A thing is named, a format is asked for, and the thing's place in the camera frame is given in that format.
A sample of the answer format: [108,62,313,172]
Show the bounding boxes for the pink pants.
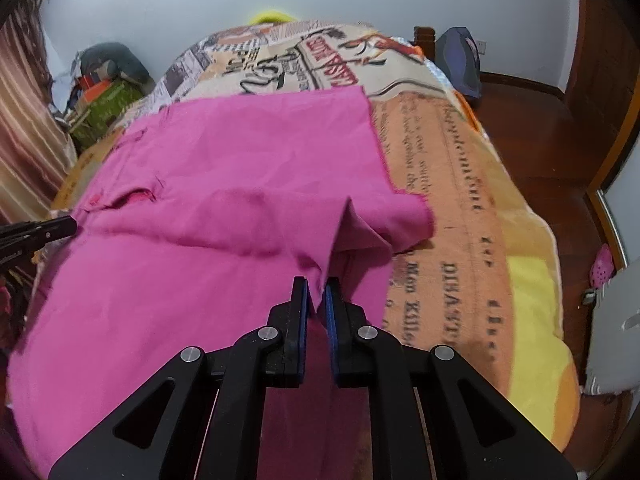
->
[9,87,434,474]

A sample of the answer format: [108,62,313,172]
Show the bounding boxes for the striped brown curtain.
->
[0,0,77,224]

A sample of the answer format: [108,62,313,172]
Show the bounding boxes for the newspaper print bed blanket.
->
[53,15,579,448]

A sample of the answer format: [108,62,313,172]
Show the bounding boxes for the green patterned storage box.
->
[68,79,143,152]

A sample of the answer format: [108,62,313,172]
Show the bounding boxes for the orange box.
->
[81,80,112,104]

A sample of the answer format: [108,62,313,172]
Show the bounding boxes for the white plastic object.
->
[584,259,640,396]

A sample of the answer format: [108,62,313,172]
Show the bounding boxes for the pink croc shoe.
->
[589,244,615,288]

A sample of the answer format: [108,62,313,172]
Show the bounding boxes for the yellow curved headboard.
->
[250,10,297,25]

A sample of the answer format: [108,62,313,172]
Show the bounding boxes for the dark blue backpack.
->
[435,27,482,103]

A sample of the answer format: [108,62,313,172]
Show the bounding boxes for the brown wooden door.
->
[563,0,640,126]

